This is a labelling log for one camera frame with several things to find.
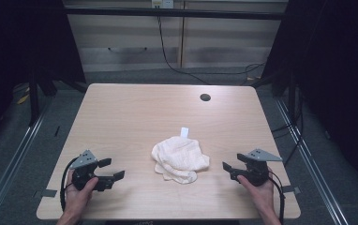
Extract white towel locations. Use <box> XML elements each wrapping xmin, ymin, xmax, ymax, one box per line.
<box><xmin>151</xmin><ymin>127</ymin><xmax>211</xmax><ymax>185</ymax></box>

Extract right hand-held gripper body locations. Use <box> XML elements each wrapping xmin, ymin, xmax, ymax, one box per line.
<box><xmin>244</xmin><ymin>148</ymin><xmax>283</xmax><ymax>187</ymax></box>

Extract grey tape piece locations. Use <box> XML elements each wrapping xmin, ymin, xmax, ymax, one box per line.
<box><xmin>281</xmin><ymin>185</ymin><xmax>302</xmax><ymax>195</ymax></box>
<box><xmin>33</xmin><ymin>188</ymin><xmax>58</xmax><ymax>199</ymax></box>

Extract yellow object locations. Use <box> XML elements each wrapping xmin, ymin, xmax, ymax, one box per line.
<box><xmin>16</xmin><ymin>86</ymin><xmax>31</xmax><ymax>105</ymax></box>

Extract dark curtain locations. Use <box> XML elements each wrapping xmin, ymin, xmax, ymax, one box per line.
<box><xmin>0</xmin><ymin>0</ymin><xmax>86</xmax><ymax>151</ymax></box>
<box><xmin>261</xmin><ymin>0</ymin><xmax>358</xmax><ymax>196</ymax></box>

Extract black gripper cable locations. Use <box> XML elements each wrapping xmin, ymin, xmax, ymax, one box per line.
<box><xmin>59</xmin><ymin>157</ymin><xmax>80</xmax><ymax>212</ymax></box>
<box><xmin>267</xmin><ymin>170</ymin><xmax>286</xmax><ymax>225</ymax></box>

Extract black metal stand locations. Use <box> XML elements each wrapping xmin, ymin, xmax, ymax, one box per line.
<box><xmin>287</xmin><ymin>70</ymin><xmax>297</xmax><ymax>124</ymax></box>
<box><xmin>27</xmin><ymin>69</ymin><xmax>41</xmax><ymax>128</ymax></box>

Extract person's left hand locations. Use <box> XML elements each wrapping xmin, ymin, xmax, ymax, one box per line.
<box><xmin>63</xmin><ymin>170</ymin><xmax>100</xmax><ymax>218</ymax></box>

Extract white wall outlet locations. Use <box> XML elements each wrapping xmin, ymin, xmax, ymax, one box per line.
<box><xmin>150</xmin><ymin>0</ymin><xmax>175</xmax><ymax>9</ymax></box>

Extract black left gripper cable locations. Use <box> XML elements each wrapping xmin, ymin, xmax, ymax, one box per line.
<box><xmin>59</xmin><ymin>157</ymin><xmax>80</xmax><ymax>212</ymax></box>

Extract aluminium floor rail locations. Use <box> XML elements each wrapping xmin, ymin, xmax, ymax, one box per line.
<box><xmin>0</xmin><ymin>101</ymin><xmax>52</xmax><ymax>225</ymax></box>
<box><xmin>275</xmin><ymin>98</ymin><xmax>351</xmax><ymax>225</ymax></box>

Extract thin black wall handle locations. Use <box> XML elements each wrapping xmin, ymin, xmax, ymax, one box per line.
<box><xmin>107</xmin><ymin>46</ymin><xmax>149</xmax><ymax>53</ymax></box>

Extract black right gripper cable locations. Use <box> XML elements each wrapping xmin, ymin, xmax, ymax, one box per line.
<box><xmin>267</xmin><ymin>170</ymin><xmax>286</xmax><ymax>225</ymax></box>

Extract person's right hand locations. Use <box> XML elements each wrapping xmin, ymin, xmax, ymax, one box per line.
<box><xmin>236</xmin><ymin>168</ymin><xmax>278</xmax><ymax>218</ymax></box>

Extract black floor cables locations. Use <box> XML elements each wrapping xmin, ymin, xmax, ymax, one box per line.
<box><xmin>271</xmin><ymin>88</ymin><xmax>305</xmax><ymax>167</ymax></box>

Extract long black wall cable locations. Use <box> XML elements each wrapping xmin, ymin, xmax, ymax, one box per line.
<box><xmin>157</xmin><ymin>15</ymin><xmax>266</xmax><ymax>86</ymax></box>

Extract black horizontal metal bar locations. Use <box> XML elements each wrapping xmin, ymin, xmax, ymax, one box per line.
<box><xmin>64</xmin><ymin>7</ymin><xmax>287</xmax><ymax>22</ymax></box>

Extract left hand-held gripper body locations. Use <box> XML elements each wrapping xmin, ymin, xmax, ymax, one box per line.
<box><xmin>69</xmin><ymin>149</ymin><xmax>99</xmax><ymax>191</ymax></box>

